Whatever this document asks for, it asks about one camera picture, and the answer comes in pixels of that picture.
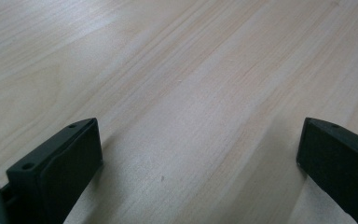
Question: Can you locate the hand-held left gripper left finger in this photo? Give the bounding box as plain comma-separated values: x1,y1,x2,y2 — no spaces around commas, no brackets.
0,118,103,224

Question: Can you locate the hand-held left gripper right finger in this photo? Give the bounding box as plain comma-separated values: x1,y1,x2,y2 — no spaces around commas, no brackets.
296,117,358,224

